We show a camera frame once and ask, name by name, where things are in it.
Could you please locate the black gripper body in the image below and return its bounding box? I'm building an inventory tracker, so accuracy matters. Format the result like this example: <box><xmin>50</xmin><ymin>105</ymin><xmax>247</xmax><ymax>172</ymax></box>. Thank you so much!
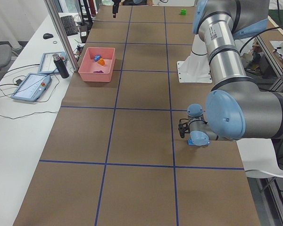
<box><xmin>178</xmin><ymin>119</ymin><xmax>190</xmax><ymax>138</ymax></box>
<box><xmin>112</xmin><ymin>0</ymin><xmax>120</xmax><ymax>8</ymax></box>

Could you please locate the long blue four-stud block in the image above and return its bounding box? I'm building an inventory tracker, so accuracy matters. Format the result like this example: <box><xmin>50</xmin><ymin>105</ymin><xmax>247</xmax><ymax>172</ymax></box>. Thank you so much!
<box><xmin>187</xmin><ymin>139</ymin><xmax>194</xmax><ymax>145</ymax></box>

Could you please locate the small blue block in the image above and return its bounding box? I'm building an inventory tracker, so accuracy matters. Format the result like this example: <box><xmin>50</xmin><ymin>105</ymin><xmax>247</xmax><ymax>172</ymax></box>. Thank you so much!
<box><xmin>94</xmin><ymin>55</ymin><xmax>101</xmax><ymax>61</ymax></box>

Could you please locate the orange block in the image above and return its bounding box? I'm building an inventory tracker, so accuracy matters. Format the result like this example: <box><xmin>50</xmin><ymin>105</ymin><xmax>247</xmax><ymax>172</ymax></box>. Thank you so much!
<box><xmin>97</xmin><ymin>58</ymin><xmax>105</xmax><ymax>66</ymax></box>

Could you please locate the green two-stud block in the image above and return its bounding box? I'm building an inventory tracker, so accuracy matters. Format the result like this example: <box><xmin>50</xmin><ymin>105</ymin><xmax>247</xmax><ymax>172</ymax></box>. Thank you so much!
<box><xmin>180</xmin><ymin>9</ymin><xmax>187</xmax><ymax>16</ymax></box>

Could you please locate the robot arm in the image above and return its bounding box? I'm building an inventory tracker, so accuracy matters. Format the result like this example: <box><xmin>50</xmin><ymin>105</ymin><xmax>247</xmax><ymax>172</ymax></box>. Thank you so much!
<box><xmin>178</xmin><ymin>0</ymin><xmax>283</xmax><ymax>146</ymax></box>

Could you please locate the pink plastic box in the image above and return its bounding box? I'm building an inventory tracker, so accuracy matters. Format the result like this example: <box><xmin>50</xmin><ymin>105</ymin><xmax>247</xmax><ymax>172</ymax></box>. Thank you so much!
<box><xmin>78</xmin><ymin>47</ymin><xmax>116</xmax><ymax>82</ymax></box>

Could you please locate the black keyboard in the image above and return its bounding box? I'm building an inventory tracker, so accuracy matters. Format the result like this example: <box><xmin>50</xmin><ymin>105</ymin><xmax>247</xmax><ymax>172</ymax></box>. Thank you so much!
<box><xmin>60</xmin><ymin>16</ymin><xmax>78</xmax><ymax>36</ymax></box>

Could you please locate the black computer mouse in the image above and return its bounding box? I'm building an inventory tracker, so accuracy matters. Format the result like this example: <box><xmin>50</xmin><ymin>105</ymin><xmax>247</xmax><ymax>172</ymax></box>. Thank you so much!
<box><xmin>43</xmin><ymin>33</ymin><xmax>53</xmax><ymax>40</ymax></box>

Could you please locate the white chair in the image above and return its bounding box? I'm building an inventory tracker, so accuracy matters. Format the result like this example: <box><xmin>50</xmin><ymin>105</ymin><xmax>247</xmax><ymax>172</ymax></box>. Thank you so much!
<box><xmin>237</xmin><ymin>138</ymin><xmax>283</xmax><ymax>179</ymax></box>

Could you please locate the black water bottle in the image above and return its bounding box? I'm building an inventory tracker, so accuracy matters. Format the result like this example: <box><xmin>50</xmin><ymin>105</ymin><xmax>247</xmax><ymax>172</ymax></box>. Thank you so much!
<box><xmin>52</xmin><ymin>54</ymin><xmax>69</xmax><ymax>79</ymax></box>

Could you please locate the far teach pendant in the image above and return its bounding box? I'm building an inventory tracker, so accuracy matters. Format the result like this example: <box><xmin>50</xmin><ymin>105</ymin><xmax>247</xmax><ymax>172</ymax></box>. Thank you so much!
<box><xmin>38</xmin><ymin>51</ymin><xmax>68</xmax><ymax>74</ymax></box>

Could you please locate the teach pendant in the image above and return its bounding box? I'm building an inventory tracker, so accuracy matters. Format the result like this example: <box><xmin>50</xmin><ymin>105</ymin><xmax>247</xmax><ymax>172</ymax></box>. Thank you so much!
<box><xmin>10</xmin><ymin>73</ymin><xmax>51</xmax><ymax>102</ymax></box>
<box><xmin>38</xmin><ymin>51</ymin><xmax>68</xmax><ymax>74</ymax></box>

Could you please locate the near teach pendant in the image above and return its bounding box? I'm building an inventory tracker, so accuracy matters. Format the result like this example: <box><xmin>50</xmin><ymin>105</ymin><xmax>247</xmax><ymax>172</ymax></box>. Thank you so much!
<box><xmin>10</xmin><ymin>73</ymin><xmax>51</xmax><ymax>102</ymax></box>

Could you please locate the aluminium frame post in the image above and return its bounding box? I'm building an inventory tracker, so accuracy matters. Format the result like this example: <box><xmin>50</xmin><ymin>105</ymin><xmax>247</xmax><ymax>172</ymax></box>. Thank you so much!
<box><xmin>44</xmin><ymin>0</ymin><xmax>78</xmax><ymax>72</ymax></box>

